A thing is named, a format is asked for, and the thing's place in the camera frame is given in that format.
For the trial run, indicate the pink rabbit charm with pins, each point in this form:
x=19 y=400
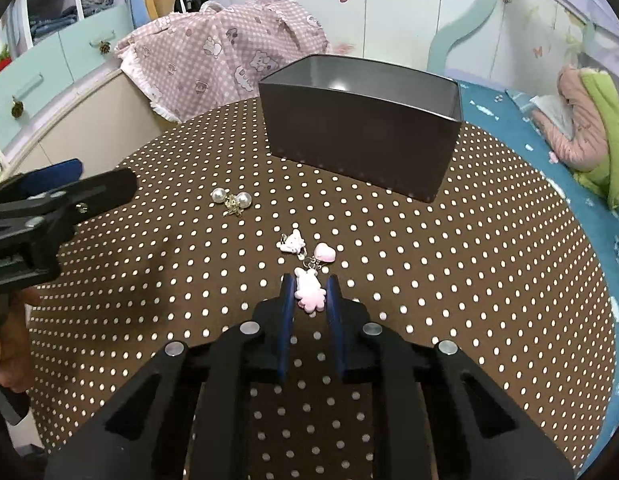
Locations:
x=309 y=292

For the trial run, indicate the teal drawer unit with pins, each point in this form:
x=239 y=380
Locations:
x=49 y=65

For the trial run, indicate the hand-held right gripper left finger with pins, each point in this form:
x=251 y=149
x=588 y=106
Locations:
x=288 y=320

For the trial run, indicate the person's left hand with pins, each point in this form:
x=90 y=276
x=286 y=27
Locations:
x=14 y=350

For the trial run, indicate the white wardrobe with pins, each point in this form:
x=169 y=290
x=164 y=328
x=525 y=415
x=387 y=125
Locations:
x=389 y=10

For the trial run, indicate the pearl and gold earrings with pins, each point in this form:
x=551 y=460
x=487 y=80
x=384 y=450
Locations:
x=219 y=195

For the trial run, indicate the pink quilted jacket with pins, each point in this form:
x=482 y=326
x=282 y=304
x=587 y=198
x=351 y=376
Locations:
x=574 y=130

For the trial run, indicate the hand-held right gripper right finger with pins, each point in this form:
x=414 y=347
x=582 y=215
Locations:
x=334 y=320

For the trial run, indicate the pink heart charm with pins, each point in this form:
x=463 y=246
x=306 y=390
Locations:
x=325 y=252

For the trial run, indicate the blue bed sheet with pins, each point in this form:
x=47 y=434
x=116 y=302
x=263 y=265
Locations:
x=494 y=105

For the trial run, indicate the grey rectangular box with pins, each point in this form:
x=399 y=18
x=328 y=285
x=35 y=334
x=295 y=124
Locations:
x=364 y=135

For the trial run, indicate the pink patterned cloth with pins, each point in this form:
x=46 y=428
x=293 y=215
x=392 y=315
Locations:
x=214 y=50

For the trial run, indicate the white bear charm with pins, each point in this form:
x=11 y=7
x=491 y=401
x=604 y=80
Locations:
x=291 y=243

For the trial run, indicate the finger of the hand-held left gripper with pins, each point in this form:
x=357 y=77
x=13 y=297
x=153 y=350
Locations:
x=54 y=172
x=99 y=190

